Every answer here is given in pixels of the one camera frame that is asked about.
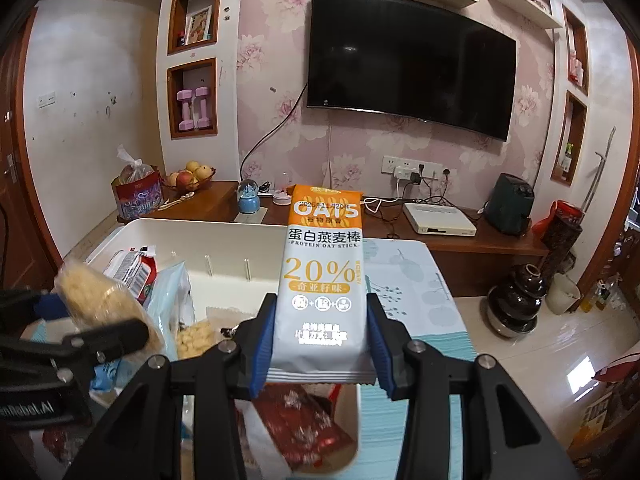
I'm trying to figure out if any white plastic storage bin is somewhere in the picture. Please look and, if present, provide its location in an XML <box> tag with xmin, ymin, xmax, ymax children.
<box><xmin>85</xmin><ymin>217</ymin><xmax>363</xmax><ymax>476</ymax></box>

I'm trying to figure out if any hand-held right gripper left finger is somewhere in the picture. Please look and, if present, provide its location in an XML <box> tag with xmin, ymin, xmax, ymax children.
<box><xmin>62</xmin><ymin>292</ymin><xmax>278</xmax><ymax>480</ymax></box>

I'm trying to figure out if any printed cardboard box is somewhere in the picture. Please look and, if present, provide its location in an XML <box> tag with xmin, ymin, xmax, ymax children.
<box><xmin>567</xmin><ymin>390</ymin><xmax>621</xmax><ymax>453</ymax></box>

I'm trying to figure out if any orange white oat bar packet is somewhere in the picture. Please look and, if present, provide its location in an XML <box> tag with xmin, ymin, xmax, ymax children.
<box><xmin>267</xmin><ymin>184</ymin><xmax>377</xmax><ymax>386</ymax></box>

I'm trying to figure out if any yellow oil bottle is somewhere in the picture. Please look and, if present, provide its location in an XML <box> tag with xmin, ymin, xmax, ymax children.
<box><xmin>582</xmin><ymin>280</ymin><xmax>608</xmax><ymax>313</ymax></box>

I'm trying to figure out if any bowl of fruit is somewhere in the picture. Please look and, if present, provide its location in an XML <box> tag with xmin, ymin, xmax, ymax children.
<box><xmin>161</xmin><ymin>160</ymin><xmax>217</xmax><ymax>193</ymax></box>

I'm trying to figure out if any blue red biscuit packet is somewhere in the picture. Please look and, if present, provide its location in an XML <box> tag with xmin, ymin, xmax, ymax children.
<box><xmin>102</xmin><ymin>247</ymin><xmax>197</xmax><ymax>356</ymax></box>

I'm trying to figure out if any white photo frame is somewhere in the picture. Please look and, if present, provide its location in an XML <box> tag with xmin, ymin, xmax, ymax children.
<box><xmin>185</xmin><ymin>5</ymin><xmax>213</xmax><ymax>42</ymax></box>

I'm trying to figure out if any wooden television cabinet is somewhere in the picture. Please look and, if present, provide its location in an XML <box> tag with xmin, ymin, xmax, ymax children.
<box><xmin>117</xmin><ymin>180</ymin><xmax>551</xmax><ymax>301</ymax></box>

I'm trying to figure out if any white wall outlet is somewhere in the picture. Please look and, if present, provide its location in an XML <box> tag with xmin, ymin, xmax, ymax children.
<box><xmin>381</xmin><ymin>155</ymin><xmax>443</xmax><ymax>183</ymax></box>

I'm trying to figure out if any metal pole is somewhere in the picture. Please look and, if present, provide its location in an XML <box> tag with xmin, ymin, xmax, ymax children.
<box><xmin>580</xmin><ymin>127</ymin><xmax>616</xmax><ymax>216</ymax></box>

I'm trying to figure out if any white set-top box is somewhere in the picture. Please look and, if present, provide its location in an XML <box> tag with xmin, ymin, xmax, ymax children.
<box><xmin>404</xmin><ymin>202</ymin><xmax>477</xmax><ymax>236</ymax></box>

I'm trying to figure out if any red white tablecloth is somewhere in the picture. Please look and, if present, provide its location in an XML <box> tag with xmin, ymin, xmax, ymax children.
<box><xmin>592</xmin><ymin>352</ymin><xmax>640</xmax><ymax>386</ymax></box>

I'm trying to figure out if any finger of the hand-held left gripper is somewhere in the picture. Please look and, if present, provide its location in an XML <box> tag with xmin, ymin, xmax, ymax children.
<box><xmin>0</xmin><ymin>317</ymin><xmax>151</xmax><ymax>387</ymax></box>
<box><xmin>0</xmin><ymin>289</ymin><xmax>72</xmax><ymax>339</ymax></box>

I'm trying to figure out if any brown wooden door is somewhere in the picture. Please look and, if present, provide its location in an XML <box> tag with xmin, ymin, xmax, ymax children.
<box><xmin>0</xmin><ymin>10</ymin><xmax>58</xmax><ymax>291</ymax></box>

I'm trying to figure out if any dark green air fryer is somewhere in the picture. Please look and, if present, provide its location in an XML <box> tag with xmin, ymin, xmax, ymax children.
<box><xmin>484</xmin><ymin>172</ymin><xmax>535</xmax><ymax>236</ymax></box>

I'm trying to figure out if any pink dumbbell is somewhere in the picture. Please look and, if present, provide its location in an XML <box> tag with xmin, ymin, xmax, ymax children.
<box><xmin>194</xmin><ymin>86</ymin><xmax>213</xmax><ymax>130</ymax></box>
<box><xmin>176</xmin><ymin>89</ymin><xmax>196</xmax><ymax>131</ymax></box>

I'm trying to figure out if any white plastic bucket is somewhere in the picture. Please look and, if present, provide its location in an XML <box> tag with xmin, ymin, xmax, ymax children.
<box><xmin>545</xmin><ymin>274</ymin><xmax>582</xmax><ymax>316</ymax></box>

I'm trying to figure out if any brown ceramic jar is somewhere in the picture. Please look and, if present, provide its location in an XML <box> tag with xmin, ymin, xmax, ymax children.
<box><xmin>487</xmin><ymin>264</ymin><xmax>548</xmax><ymax>338</ymax></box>

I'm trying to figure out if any blue snow globe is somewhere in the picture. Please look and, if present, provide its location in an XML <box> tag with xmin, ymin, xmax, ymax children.
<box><xmin>237</xmin><ymin>178</ymin><xmax>261</xmax><ymax>213</ymax></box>

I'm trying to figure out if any black television cable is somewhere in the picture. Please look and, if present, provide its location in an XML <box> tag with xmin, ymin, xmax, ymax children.
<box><xmin>239</xmin><ymin>82</ymin><xmax>308</xmax><ymax>181</ymax></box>

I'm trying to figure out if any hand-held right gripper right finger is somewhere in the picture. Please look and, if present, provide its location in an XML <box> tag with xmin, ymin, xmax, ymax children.
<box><xmin>365</xmin><ymin>291</ymin><xmax>581</xmax><ymax>480</ymax></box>

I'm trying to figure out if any clear rice crisp packet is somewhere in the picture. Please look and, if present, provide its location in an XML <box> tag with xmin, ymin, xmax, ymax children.
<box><xmin>52</xmin><ymin>257</ymin><xmax>166</xmax><ymax>356</ymax></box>

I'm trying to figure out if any plastic bag of fruit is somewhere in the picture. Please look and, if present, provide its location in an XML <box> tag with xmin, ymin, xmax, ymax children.
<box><xmin>111</xmin><ymin>145</ymin><xmax>166</xmax><ymax>218</ymax></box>

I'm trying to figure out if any black curved television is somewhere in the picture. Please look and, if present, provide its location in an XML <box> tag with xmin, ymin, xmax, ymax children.
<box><xmin>306</xmin><ymin>0</ymin><xmax>518</xmax><ymax>142</ymax></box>

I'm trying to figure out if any white flat wall shelf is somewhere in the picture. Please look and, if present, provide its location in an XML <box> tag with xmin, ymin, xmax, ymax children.
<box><xmin>484</xmin><ymin>0</ymin><xmax>563</xmax><ymax>30</ymax></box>

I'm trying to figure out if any wooden framed wall niche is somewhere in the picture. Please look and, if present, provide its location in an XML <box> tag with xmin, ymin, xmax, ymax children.
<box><xmin>167</xmin><ymin>0</ymin><xmax>224</xmax><ymax>56</ymax></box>
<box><xmin>166</xmin><ymin>57</ymin><xmax>219</xmax><ymax>140</ymax></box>
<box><xmin>561</xmin><ymin>4</ymin><xmax>591</xmax><ymax>96</ymax></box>
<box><xmin>551</xmin><ymin>91</ymin><xmax>588</xmax><ymax>186</ymax></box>

